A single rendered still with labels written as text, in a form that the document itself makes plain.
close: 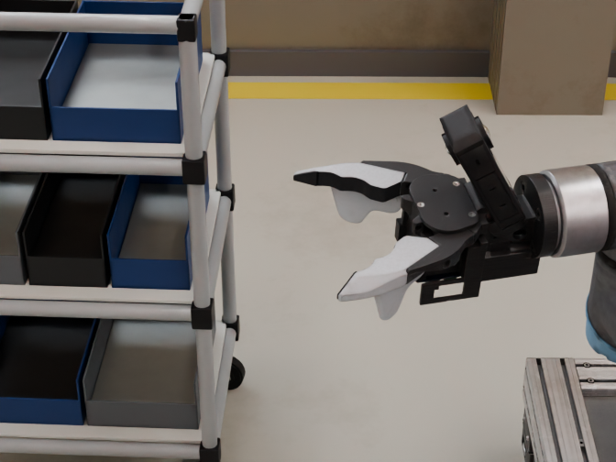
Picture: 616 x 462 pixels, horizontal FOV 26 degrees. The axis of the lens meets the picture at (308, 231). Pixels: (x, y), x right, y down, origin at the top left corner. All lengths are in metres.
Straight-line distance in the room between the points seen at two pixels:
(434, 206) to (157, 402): 1.45
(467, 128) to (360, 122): 2.73
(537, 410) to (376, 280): 1.45
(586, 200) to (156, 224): 1.41
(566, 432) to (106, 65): 1.03
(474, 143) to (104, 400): 1.58
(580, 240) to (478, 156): 0.13
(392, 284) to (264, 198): 2.40
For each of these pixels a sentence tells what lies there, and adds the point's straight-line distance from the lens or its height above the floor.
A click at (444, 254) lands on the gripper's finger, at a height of 1.23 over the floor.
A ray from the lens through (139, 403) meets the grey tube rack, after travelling 2.48.
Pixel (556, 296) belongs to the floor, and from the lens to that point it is 3.13.
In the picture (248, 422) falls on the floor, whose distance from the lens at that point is 2.74.
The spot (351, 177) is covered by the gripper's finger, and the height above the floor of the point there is 1.25.
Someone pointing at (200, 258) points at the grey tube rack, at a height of 0.57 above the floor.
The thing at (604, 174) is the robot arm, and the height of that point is 1.25.
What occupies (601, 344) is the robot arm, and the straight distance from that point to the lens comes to 1.23.
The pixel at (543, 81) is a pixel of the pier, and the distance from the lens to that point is 3.81.
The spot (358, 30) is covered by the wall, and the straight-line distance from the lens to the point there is 3.97.
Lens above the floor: 1.83
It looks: 34 degrees down
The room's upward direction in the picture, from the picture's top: straight up
